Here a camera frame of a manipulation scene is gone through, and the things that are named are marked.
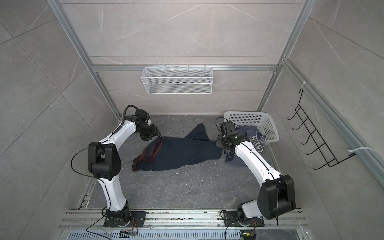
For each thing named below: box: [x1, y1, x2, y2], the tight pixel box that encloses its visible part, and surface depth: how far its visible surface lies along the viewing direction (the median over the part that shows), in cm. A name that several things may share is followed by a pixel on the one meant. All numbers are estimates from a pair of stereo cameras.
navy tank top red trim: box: [132, 123, 223, 172], surface depth 92 cm
